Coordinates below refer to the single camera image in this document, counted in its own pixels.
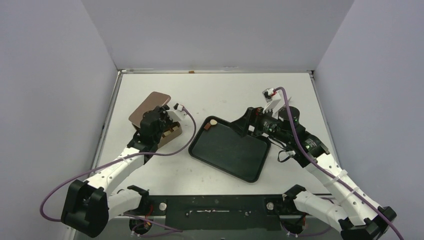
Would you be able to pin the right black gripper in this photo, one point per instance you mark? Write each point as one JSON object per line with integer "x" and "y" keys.
{"x": 251, "y": 120}

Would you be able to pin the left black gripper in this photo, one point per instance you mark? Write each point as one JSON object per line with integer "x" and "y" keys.
{"x": 163, "y": 113}

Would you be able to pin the gold chocolate box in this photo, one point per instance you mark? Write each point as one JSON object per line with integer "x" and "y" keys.
{"x": 170, "y": 134}

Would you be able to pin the brown box lid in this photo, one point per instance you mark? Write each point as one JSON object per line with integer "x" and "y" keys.
{"x": 153, "y": 100}

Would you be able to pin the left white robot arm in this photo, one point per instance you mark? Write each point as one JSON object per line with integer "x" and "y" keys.
{"x": 89, "y": 204}

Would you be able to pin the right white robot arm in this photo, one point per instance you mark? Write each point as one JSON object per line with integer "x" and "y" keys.
{"x": 354, "y": 214}

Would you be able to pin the black plastic tray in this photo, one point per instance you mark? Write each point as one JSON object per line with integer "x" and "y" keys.
{"x": 223, "y": 149}

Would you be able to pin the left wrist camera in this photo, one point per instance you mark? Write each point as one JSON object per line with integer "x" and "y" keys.
{"x": 177, "y": 113}

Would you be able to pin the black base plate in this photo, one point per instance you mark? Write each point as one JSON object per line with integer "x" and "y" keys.
{"x": 222, "y": 212}

